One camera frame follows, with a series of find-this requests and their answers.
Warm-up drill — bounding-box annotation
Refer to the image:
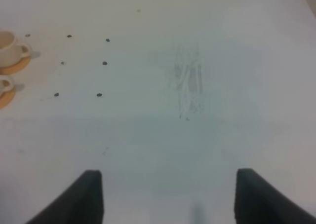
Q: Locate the white far teacup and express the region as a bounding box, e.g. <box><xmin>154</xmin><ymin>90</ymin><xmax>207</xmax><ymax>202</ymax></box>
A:
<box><xmin>0</xmin><ymin>31</ymin><xmax>32</xmax><ymax>68</ymax></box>

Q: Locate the orange near coaster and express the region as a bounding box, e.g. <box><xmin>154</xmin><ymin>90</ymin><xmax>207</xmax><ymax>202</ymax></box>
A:
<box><xmin>0</xmin><ymin>88</ymin><xmax>16</xmax><ymax>109</ymax></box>

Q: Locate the white near teacup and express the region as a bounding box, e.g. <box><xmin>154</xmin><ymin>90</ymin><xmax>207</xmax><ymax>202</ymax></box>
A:
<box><xmin>0</xmin><ymin>75</ymin><xmax>14</xmax><ymax>96</ymax></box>

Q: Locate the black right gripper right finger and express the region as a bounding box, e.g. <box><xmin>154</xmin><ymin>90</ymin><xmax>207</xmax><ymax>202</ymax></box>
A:
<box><xmin>234</xmin><ymin>169</ymin><xmax>316</xmax><ymax>224</ymax></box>

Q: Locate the orange far coaster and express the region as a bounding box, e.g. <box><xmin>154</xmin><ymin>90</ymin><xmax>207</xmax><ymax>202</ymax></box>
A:
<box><xmin>0</xmin><ymin>56</ymin><xmax>31</xmax><ymax>75</ymax></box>

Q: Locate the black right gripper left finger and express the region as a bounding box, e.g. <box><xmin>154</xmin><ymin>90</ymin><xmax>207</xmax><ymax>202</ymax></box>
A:
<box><xmin>28</xmin><ymin>170</ymin><xmax>104</xmax><ymax>224</ymax></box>

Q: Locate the white teacup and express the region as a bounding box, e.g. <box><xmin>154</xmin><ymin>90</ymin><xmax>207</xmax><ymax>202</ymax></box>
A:
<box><xmin>0</xmin><ymin>75</ymin><xmax>14</xmax><ymax>96</ymax></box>
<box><xmin>0</xmin><ymin>31</ymin><xmax>32</xmax><ymax>68</ymax></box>

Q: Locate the orange coaster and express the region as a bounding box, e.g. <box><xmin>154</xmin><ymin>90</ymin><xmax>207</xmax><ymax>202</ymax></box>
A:
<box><xmin>0</xmin><ymin>56</ymin><xmax>31</xmax><ymax>75</ymax></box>
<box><xmin>0</xmin><ymin>88</ymin><xmax>16</xmax><ymax>109</ymax></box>

